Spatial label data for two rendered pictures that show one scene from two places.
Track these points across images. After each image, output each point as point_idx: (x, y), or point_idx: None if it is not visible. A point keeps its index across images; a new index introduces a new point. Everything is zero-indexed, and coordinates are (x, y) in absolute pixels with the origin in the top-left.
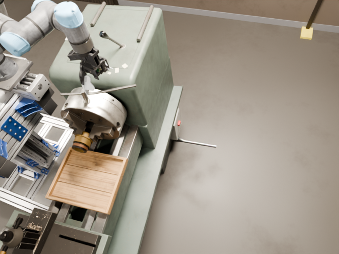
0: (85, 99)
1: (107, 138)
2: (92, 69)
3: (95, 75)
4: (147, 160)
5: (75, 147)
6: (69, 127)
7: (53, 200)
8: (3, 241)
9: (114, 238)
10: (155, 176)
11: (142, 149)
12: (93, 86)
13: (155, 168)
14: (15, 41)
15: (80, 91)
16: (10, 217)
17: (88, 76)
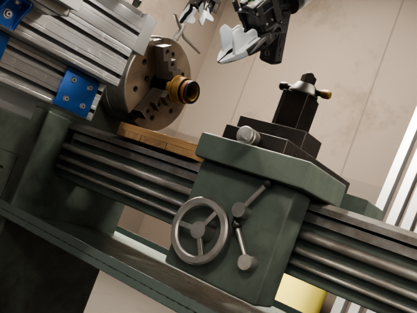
0: (179, 37)
1: (154, 127)
2: (219, 0)
3: (209, 10)
4: (125, 240)
5: (195, 83)
6: (169, 63)
7: (200, 158)
8: (316, 79)
9: (235, 297)
10: (160, 253)
11: (101, 231)
12: (212, 17)
13: (147, 248)
14: None
15: (184, 24)
16: (214, 135)
17: (207, 7)
